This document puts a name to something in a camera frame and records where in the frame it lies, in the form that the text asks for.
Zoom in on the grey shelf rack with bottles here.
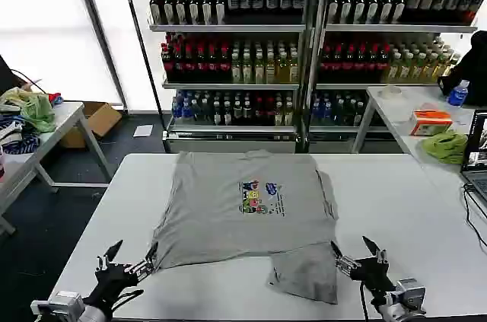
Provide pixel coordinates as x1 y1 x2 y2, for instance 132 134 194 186
306 0 481 154
146 0 312 154

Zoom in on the open laptop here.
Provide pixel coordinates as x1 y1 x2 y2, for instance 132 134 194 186
459 109 487 203

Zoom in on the blue water bottle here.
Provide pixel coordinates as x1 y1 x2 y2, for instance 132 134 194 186
447 79 470 107

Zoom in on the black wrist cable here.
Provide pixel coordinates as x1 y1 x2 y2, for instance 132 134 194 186
101 288 145 316
359 282 371 322

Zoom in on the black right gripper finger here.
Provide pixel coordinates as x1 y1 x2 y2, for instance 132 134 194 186
361 235 390 266
329 241 361 282

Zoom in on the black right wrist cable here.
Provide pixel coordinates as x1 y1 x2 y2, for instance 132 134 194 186
359 282 371 322

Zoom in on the grey printed T-shirt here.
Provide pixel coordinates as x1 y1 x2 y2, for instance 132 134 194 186
151 149 340 305

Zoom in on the brown cardboard box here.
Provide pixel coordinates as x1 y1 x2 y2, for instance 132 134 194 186
59 100 123 149

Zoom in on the person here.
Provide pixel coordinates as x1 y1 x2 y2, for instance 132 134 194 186
437 30 487 107

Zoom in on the beige garment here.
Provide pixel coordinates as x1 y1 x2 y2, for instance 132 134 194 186
0 88 24 114

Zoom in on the white side table with clothes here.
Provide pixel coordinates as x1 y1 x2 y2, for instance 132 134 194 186
0 100 113 236

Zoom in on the black monitor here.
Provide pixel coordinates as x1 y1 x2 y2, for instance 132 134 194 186
0 54 24 95

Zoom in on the light green garment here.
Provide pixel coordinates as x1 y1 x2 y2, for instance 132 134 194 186
18 91 57 134

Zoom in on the orange tissue box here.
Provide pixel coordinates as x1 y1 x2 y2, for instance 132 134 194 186
409 109 454 137

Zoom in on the white side table with laptop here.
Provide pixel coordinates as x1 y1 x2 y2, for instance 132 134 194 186
352 85 487 186

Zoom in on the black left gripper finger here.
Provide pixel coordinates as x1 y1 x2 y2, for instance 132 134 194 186
95 239 124 272
123 241 159 282

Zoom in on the green crumpled cloth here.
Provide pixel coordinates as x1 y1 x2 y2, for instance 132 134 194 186
421 129 469 165

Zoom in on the blue white patterned garment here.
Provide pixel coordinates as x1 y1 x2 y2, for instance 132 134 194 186
0 116 41 156

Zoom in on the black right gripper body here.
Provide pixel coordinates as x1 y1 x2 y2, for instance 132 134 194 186
352 257 397 306

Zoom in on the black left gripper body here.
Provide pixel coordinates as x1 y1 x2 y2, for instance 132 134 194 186
81 263 140 306

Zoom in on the black laptop cable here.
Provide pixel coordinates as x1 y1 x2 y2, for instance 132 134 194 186
462 183 487 255

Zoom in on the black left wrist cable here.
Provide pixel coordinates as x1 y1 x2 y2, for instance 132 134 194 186
101 288 145 316

